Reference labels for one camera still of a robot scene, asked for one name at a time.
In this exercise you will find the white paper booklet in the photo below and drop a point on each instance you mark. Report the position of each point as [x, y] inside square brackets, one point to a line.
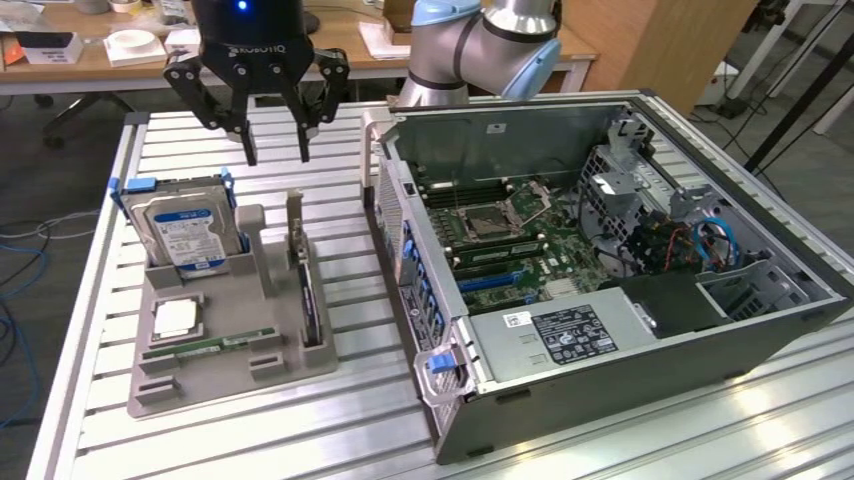
[384, 47]

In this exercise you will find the silver CPU chip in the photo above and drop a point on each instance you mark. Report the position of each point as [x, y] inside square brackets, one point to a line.
[177, 317]

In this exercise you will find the wooden cabinet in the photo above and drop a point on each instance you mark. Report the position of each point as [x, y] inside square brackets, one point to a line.
[668, 50]

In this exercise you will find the black office chair base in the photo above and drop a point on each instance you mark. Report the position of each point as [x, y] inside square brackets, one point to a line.
[55, 140]

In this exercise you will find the grey parts rack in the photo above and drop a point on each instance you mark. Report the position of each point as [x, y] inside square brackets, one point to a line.
[227, 380]

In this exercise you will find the brown cardboard box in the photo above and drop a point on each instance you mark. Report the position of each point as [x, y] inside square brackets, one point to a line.
[397, 15]

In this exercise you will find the grey open disk bay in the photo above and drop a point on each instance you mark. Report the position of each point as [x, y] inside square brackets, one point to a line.
[754, 295]

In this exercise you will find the grey cup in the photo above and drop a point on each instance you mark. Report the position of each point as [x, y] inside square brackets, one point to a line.
[93, 6]

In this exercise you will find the open black PC case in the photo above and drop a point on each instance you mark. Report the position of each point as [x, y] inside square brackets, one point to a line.
[601, 380]

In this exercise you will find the white tape roll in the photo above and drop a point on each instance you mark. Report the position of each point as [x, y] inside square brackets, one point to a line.
[126, 6]

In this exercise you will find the white box black lid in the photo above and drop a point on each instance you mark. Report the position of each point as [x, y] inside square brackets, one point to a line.
[50, 50]

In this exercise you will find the metal disk bay cage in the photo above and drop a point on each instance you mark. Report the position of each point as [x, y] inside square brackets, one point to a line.
[614, 200]

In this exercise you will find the blue expansion slot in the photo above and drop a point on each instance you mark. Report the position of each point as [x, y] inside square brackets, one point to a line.
[490, 283]

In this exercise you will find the small white box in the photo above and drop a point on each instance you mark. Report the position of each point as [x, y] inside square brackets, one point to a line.
[179, 40]

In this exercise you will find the black RAM slot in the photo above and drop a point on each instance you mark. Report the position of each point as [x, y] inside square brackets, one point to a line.
[462, 182]
[501, 261]
[493, 242]
[500, 254]
[465, 188]
[496, 248]
[470, 200]
[468, 194]

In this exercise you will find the metal socket cover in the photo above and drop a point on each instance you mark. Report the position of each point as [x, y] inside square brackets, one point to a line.
[537, 195]

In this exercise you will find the silver chipset heatsink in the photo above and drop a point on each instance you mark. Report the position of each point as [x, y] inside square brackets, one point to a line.
[566, 287]

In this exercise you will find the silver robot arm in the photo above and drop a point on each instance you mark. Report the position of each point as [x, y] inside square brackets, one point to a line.
[441, 50]

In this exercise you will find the green black graphics card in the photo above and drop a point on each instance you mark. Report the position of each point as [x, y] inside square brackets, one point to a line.
[309, 300]

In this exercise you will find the hard disk blue carrier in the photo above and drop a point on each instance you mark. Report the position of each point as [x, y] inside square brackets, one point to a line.
[183, 235]

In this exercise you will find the white floor box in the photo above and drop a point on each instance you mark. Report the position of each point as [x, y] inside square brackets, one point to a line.
[714, 90]

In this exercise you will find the blue case latch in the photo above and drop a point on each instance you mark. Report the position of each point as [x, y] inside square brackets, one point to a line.
[441, 362]

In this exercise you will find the grey power supply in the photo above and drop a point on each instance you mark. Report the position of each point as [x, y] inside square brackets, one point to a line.
[561, 335]

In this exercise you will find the green RAM stick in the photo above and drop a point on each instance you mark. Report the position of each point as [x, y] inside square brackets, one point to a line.
[214, 344]

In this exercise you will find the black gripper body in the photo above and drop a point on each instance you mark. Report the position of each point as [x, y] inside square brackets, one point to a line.
[254, 30]

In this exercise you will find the wooden desk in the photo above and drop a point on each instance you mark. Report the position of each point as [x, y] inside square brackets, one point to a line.
[94, 70]

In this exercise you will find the black stand pole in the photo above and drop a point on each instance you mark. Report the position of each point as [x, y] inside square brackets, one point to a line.
[801, 105]

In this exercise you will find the CPU socket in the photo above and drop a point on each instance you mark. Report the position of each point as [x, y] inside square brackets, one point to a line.
[484, 220]

